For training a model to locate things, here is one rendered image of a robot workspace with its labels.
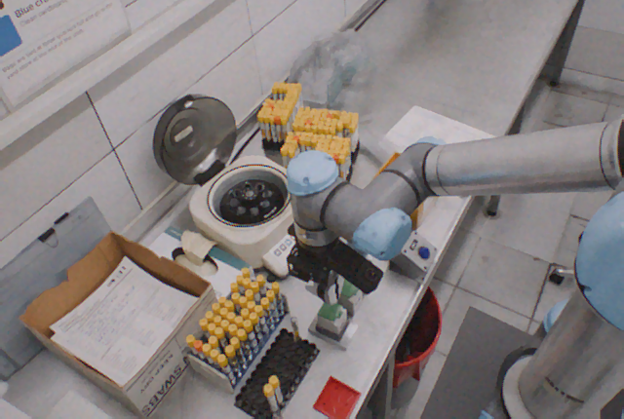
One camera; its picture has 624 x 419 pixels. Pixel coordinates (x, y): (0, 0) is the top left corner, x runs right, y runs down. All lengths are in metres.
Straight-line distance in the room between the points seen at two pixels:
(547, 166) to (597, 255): 0.20
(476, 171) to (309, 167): 0.23
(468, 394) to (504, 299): 1.28
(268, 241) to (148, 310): 0.29
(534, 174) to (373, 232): 0.21
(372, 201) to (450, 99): 0.98
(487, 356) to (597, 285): 0.60
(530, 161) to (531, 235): 1.85
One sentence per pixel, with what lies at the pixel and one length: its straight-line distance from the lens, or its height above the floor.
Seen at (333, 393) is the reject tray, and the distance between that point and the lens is 1.07.
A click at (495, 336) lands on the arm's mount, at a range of 1.07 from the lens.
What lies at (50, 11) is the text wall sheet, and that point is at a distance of 1.05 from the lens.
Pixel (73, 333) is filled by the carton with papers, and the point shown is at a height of 0.94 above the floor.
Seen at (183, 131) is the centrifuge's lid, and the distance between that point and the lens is 1.30.
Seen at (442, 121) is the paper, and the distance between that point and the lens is 1.56.
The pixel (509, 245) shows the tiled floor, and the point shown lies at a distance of 2.43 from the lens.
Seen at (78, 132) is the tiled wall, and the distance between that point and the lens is 1.15.
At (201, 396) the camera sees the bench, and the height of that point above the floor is 0.88.
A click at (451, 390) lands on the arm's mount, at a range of 1.01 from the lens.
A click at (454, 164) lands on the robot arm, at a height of 1.38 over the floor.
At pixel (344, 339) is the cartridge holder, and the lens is 1.10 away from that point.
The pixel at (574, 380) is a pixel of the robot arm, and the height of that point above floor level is 1.32.
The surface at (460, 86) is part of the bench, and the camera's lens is 1.73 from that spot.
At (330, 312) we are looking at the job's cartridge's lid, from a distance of 1.06.
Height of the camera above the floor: 1.87
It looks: 46 degrees down
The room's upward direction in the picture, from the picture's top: 6 degrees counter-clockwise
